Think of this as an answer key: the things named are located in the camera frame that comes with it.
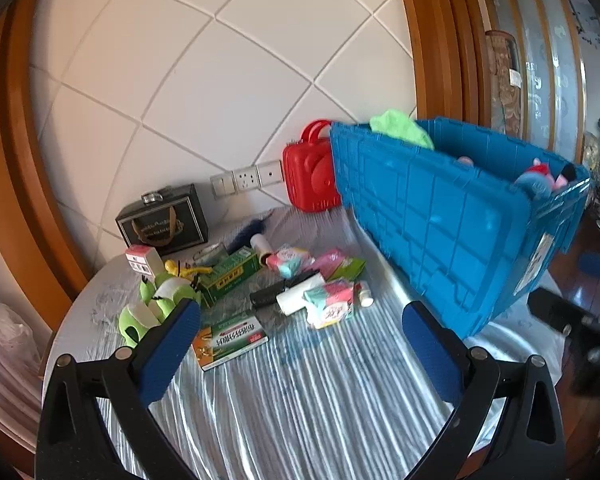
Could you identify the yellow figure toy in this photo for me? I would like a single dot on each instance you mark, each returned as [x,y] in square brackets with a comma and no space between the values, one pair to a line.
[185,270]

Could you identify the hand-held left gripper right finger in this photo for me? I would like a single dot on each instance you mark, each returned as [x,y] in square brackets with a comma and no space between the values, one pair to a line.
[430,355]

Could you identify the black gift box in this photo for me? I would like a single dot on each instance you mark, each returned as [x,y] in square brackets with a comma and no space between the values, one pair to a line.
[160,225]

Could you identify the frosted glass wooden partition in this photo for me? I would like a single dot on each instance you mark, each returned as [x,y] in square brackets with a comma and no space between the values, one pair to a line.
[555,60]

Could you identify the pink blue plush toy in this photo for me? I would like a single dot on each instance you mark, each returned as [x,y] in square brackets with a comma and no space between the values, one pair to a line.
[537,177]

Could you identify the white wall switch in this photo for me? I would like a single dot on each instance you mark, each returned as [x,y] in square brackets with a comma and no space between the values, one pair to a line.
[222,185]

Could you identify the white wall socket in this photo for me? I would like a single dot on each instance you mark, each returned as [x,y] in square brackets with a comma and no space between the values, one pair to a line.
[270,172]
[245,178]

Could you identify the wooden wall frame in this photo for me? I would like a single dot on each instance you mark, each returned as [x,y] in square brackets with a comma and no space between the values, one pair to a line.
[440,35]

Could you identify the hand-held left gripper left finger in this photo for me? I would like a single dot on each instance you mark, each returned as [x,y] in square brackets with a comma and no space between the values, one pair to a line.
[170,352]

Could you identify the green cardboard box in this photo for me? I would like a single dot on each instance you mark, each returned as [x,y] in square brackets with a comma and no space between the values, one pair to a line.
[230,275]

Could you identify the pink tissue pack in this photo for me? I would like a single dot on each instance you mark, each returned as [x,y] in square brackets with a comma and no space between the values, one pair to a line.
[330,261]

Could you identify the green cloth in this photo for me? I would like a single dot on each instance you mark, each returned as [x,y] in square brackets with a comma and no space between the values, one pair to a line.
[400,130]

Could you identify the large colourful tissue pack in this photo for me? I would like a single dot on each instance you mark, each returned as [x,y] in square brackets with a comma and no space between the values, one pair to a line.
[330,305]

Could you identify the small white refill roll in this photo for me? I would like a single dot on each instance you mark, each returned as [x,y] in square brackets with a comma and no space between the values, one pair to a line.
[261,250]

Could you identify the small colourful tissue pack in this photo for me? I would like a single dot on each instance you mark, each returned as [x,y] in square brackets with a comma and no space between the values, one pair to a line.
[290,262]

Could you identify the green tissue pack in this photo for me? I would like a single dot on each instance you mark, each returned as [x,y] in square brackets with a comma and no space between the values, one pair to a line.
[347,270]

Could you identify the red small suitcase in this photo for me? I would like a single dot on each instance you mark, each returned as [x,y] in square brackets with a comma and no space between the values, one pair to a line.
[305,180]

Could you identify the small pink toy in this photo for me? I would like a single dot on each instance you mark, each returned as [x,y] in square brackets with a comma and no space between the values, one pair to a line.
[464,161]

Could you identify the white pink small box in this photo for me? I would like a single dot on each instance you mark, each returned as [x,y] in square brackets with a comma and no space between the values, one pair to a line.
[142,259]

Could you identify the rolled patterned carpet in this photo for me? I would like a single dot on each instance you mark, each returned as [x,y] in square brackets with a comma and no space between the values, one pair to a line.
[505,85]

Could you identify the blue plastic storage bin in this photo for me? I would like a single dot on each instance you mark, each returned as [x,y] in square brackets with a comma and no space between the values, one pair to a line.
[430,200]

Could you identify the green white plush toy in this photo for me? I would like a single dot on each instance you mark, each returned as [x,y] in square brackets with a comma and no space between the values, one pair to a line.
[167,292]
[135,325]

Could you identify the small silver metal object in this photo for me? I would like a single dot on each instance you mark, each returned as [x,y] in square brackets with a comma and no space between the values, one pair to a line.
[152,197]

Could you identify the clear plastic container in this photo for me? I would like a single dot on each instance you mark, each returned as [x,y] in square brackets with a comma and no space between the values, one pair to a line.
[207,255]

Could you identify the white pill bottle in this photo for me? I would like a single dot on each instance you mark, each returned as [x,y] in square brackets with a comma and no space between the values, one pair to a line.
[365,294]

